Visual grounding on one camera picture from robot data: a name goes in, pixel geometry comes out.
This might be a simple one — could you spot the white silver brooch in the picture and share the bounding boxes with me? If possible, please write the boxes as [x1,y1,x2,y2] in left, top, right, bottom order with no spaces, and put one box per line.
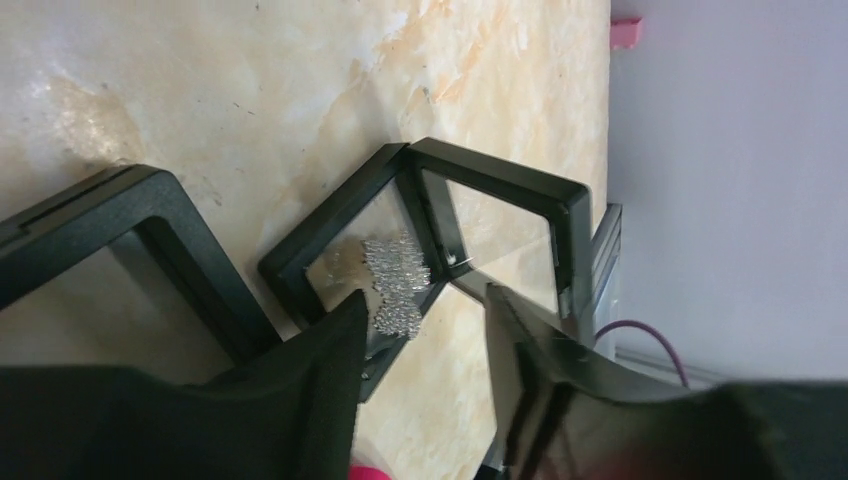
[362,231,430,339]

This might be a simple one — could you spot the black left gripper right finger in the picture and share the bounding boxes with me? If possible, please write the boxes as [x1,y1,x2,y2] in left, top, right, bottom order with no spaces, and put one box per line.
[484,284,847,479]

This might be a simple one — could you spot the black square frame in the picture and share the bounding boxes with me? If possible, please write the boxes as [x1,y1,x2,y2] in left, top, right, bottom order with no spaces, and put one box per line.
[257,137,593,404]
[1,164,282,365]

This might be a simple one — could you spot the magenta garment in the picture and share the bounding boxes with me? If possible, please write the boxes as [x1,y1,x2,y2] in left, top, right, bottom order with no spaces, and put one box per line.
[348,464,391,480]

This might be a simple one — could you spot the green pink toy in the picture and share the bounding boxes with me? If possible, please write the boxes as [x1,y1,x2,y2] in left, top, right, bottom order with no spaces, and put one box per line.
[609,17,642,50]

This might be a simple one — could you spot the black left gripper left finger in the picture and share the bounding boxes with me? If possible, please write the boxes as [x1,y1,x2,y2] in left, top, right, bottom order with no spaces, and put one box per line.
[1,291,368,479]

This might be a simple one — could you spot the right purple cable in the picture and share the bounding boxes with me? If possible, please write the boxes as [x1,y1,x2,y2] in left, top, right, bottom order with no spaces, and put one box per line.
[594,319,692,389]

